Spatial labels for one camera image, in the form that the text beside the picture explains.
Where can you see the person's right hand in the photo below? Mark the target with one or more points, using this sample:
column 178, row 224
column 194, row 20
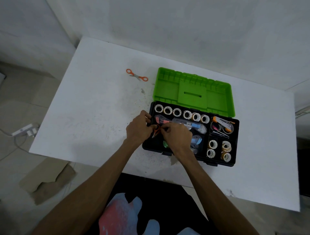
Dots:
column 179, row 140

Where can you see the person's left hand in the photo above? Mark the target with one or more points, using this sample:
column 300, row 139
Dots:
column 138, row 132

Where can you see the green utility knife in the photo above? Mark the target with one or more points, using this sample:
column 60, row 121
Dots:
column 165, row 144

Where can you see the blue knife package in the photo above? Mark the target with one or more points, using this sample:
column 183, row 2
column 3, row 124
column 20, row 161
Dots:
column 196, row 140

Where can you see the black toolbox tray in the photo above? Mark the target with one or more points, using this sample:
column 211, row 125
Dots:
column 150, row 145

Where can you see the orange handled scissors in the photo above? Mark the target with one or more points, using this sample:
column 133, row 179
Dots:
column 136, row 76
column 156, row 132

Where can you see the pink capped utility knife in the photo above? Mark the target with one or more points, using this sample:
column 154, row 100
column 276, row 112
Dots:
column 159, row 119

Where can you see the lone small yellow tape roll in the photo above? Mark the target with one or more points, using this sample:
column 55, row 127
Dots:
column 174, row 112

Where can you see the pink stapler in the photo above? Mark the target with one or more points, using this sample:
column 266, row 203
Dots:
column 218, row 133

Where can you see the black tape roll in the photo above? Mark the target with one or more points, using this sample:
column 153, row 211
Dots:
column 232, row 129

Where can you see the black toolbox with green lid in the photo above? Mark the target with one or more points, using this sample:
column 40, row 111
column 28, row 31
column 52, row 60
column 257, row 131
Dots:
column 169, row 87

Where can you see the person's left forearm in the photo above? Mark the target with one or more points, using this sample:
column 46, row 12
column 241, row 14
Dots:
column 84, row 193

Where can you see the person's right forearm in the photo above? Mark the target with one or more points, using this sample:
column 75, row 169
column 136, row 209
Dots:
column 215, row 196

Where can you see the person's black clothing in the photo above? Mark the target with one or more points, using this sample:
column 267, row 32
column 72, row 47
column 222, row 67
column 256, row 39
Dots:
column 155, row 201

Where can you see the brown cardboard piece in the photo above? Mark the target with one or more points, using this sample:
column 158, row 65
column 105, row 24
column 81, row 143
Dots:
column 46, row 181

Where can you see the white plug adapter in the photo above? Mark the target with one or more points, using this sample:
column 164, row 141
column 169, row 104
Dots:
column 32, row 130

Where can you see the white power strip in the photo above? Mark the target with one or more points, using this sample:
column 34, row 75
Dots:
column 21, row 130

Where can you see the grey cabinet panel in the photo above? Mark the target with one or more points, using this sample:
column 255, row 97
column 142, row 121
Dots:
column 2, row 78

